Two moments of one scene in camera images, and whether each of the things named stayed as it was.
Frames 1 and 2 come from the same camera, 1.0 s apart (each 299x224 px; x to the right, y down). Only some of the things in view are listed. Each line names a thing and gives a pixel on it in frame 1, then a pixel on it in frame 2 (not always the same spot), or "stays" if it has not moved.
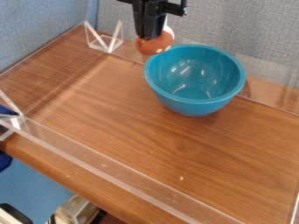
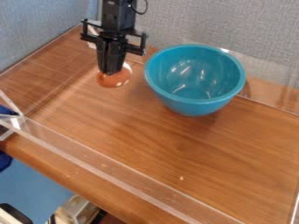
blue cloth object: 4,157 stays
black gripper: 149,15 to 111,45
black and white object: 13,216 stays
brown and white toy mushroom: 157,43 to 116,79
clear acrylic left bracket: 12,123 stays
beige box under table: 77,211 stays
